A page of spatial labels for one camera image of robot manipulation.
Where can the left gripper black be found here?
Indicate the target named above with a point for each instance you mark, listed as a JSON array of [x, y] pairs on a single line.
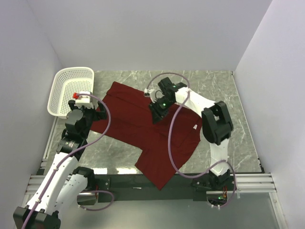
[[89, 110]]

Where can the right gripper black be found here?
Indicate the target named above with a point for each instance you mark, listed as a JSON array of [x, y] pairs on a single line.
[[157, 112]]

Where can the dark red t-shirt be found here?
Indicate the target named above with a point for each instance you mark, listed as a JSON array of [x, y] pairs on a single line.
[[131, 122]]

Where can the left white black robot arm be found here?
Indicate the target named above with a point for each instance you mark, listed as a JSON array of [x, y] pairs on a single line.
[[64, 180]]

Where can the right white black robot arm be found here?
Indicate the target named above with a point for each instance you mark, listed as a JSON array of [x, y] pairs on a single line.
[[217, 125]]

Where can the white perforated plastic basket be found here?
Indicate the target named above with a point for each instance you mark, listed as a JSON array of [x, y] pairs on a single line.
[[66, 82]]

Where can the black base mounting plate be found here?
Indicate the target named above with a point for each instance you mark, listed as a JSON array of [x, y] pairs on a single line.
[[127, 187]]

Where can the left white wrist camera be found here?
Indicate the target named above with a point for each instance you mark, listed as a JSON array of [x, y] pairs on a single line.
[[83, 99]]

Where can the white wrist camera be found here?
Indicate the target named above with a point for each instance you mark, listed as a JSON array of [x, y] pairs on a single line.
[[83, 99], [148, 92]]

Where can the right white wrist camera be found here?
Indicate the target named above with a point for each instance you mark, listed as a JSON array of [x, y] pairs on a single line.
[[148, 92]]

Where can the aluminium extrusion rail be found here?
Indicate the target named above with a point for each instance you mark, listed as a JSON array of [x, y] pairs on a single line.
[[255, 183]]

